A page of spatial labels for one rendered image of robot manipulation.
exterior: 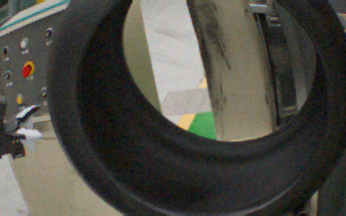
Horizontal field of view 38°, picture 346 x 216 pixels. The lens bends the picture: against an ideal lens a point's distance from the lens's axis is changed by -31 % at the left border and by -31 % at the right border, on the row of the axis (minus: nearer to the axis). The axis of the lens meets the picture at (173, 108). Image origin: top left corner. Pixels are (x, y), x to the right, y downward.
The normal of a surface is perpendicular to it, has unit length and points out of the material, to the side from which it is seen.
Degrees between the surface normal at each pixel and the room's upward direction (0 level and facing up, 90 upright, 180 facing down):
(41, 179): 90
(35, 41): 90
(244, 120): 90
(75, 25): 83
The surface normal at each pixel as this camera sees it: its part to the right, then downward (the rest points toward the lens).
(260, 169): -0.33, -0.52
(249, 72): -0.16, 0.38
